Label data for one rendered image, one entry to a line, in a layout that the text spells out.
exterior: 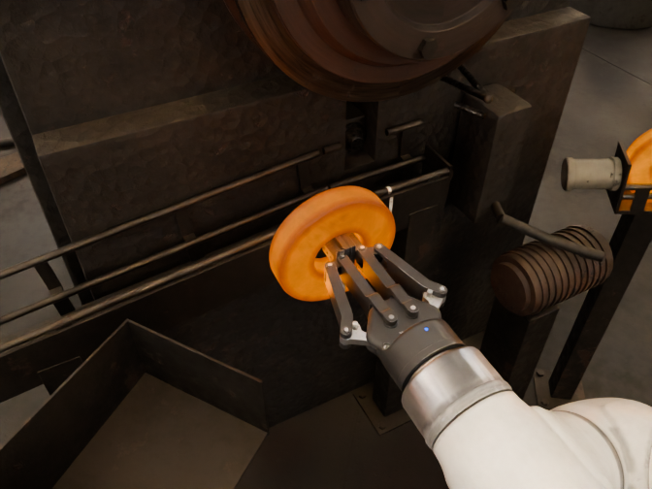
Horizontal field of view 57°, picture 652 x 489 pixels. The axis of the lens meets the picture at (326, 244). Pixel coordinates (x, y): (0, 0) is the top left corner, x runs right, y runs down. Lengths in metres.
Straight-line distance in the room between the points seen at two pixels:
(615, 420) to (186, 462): 0.49
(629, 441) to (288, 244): 0.37
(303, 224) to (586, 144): 2.04
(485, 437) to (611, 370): 1.27
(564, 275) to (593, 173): 0.19
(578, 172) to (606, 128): 1.58
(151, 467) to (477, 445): 0.45
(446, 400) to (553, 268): 0.68
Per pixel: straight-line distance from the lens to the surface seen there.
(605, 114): 2.82
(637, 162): 1.16
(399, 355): 0.57
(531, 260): 1.17
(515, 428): 0.52
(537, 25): 1.18
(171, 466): 0.81
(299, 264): 0.67
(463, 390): 0.53
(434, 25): 0.76
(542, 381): 1.66
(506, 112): 1.05
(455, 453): 0.53
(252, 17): 0.73
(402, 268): 0.65
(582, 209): 2.24
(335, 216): 0.64
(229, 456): 0.80
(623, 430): 0.61
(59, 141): 0.87
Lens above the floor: 1.31
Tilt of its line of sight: 43 degrees down
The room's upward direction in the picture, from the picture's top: straight up
